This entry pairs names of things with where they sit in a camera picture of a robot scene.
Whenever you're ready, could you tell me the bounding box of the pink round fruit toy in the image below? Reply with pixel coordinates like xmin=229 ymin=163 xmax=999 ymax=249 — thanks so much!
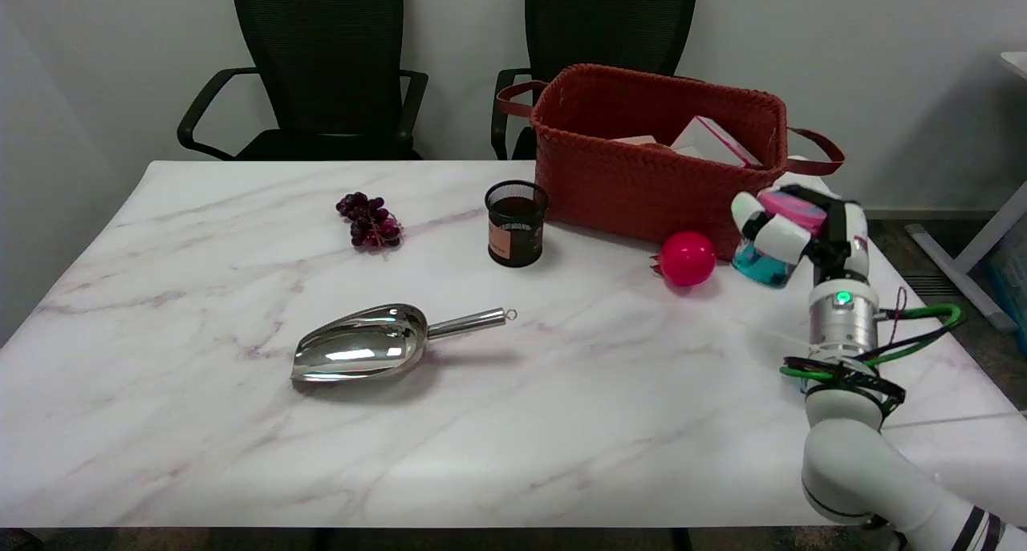
xmin=651 ymin=230 xmax=717 ymax=288

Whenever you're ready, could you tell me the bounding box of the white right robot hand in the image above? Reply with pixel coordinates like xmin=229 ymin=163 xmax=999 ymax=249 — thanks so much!
xmin=730 ymin=184 xmax=870 ymax=284

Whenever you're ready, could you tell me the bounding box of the white desk leg frame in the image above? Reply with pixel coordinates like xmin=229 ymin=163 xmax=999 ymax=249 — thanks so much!
xmin=905 ymin=51 xmax=1027 ymax=333

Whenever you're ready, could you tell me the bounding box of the brown woven storage basket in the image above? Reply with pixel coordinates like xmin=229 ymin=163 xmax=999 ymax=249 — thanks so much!
xmin=496 ymin=63 xmax=846 ymax=261

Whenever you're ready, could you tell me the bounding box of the silver metal scoop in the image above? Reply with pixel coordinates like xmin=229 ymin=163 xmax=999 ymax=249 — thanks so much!
xmin=290 ymin=303 xmax=518 ymax=383

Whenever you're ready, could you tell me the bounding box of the pink gum jar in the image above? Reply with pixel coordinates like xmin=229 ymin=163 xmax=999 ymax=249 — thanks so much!
xmin=731 ymin=189 xmax=827 ymax=289

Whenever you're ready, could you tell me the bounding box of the black and green cable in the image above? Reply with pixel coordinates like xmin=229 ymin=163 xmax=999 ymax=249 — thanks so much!
xmin=780 ymin=286 xmax=964 ymax=423

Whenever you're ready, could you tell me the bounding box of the black office chair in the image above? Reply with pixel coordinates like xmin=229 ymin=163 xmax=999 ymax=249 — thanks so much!
xmin=177 ymin=0 xmax=429 ymax=162
xmin=490 ymin=0 xmax=700 ymax=161

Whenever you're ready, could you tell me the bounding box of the white box with pink stripe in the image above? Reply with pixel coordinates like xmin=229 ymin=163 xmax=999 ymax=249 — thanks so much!
xmin=670 ymin=115 xmax=763 ymax=168

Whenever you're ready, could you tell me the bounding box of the black mesh pen holder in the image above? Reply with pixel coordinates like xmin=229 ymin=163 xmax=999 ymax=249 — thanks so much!
xmin=485 ymin=180 xmax=550 ymax=268

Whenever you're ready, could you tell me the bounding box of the purple grape bunch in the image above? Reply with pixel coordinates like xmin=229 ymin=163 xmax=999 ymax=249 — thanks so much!
xmin=335 ymin=192 xmax=404 ymax=249

